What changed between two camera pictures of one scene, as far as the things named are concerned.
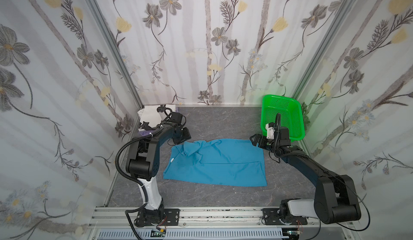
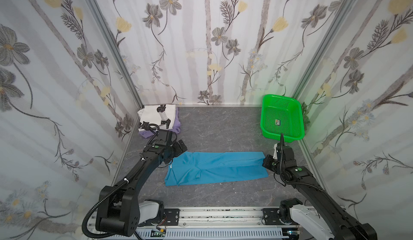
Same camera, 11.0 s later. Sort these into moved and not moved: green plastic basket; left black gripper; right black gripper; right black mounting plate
Moved: left black gripper; right black gripper
Not moved: green plastic basket; right black mounting plate
